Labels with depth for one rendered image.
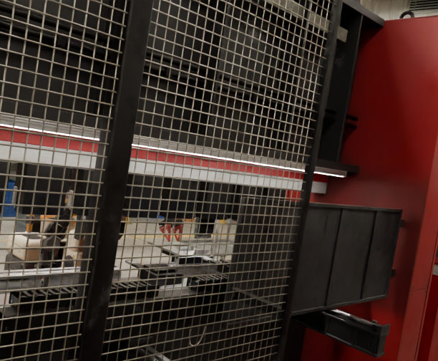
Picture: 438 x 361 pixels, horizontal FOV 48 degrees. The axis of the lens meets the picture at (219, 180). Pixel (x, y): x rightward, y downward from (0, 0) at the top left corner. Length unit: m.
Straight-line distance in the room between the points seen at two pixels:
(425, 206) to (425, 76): 0.64
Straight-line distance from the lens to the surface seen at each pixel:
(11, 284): 1.77
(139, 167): 1.88
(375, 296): 2.49
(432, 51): 2.66
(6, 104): 1.45
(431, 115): 2.58
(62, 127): 1.49
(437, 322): 3.04
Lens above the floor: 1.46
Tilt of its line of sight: 3 degrees down
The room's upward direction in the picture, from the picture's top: 9 degrees clockwise
